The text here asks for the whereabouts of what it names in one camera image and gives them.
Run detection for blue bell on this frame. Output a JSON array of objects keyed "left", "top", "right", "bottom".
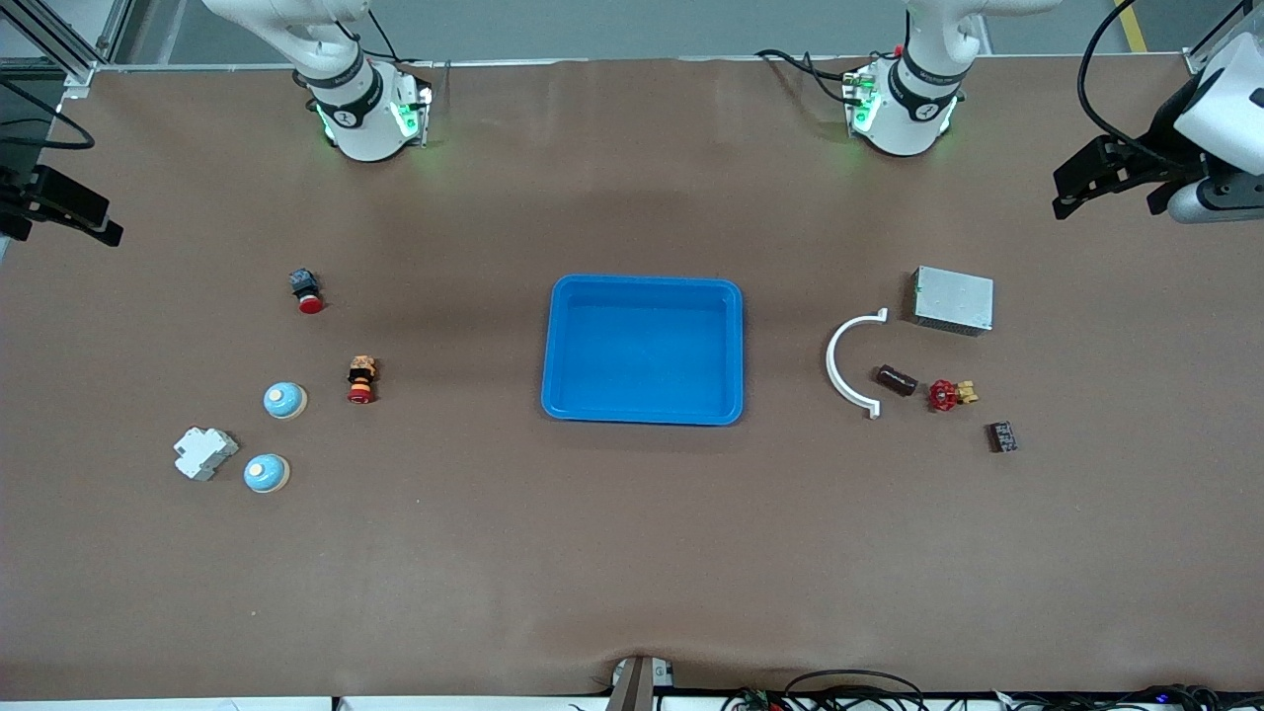
[
  {"left": 263, "top": 381, "right": 308, "bottom": 421},
  {"left": 244, "top": 453, "right": 291, "bottom": 495}
]

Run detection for blue plastic tray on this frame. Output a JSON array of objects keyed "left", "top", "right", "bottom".
[{"left": 540, "top": 275, "right": 744, "bottom": 427}]

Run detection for perforated metal power supply box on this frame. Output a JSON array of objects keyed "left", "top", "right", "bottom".
[{"left": 910, "top": 266, "right": 994, "bottom": 338}]

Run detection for brass valve red handwheel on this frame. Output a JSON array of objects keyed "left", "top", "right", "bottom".
[{"left": 927, "top": 379, "right": 980, "bottom": 413}]

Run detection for white circuit breaker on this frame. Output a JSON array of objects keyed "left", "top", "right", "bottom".
[{"left": 174, "top": 427, "right": 240, "bottom": 482}]

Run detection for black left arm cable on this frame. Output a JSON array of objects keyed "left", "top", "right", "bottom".
[{"left": 1076, "top": 0, "right": 1250, "bottom": 174}]

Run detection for white curved plastic bracket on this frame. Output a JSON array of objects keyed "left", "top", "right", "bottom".
[{"left": 826, "top": 308, "right": 889, "bottom": 420}]

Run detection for black left base cable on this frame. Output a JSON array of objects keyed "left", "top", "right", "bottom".
[{"left": 755, "top": 47, "right": 875, "bottom": 105}]

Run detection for black base cable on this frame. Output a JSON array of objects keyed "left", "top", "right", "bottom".
[
  {"left": 755, "top": 47, "right": 875, "bottom": 105},
  {"left": 336, "top": 0, "right": 440, "bottom": 70}
]

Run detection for black right base cable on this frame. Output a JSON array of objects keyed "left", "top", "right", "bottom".
[{"left": 336, "top": 0, "right": 440, "bottom": 70}]

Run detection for tangled black cables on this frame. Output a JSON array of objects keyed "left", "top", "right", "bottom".
[{"left": 997, "top": 683, "right": 1264, "bottom": 711}]

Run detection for black looped cable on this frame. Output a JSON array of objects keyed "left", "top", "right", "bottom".
[{"left": 785, "top": 670, "right": 929, "bottom": 711}]

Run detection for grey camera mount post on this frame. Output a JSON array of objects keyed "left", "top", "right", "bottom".
[{"left": 605, "top": 655, "right": 677, "bottom": 711}]

